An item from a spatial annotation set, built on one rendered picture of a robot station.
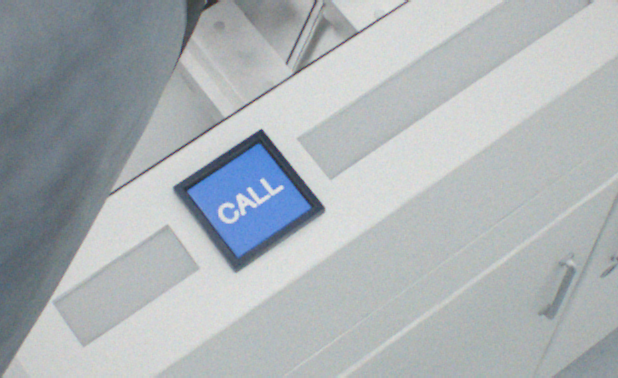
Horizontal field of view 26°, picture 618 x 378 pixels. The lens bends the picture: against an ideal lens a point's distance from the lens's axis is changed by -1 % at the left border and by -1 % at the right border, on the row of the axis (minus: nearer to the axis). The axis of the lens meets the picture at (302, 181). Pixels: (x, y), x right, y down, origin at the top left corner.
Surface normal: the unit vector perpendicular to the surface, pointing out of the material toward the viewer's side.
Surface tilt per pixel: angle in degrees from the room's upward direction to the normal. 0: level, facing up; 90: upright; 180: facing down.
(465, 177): 90
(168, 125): 0
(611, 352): 0
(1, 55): 55
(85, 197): 88
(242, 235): 0
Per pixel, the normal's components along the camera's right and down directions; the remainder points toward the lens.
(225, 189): -0.03, -0.41
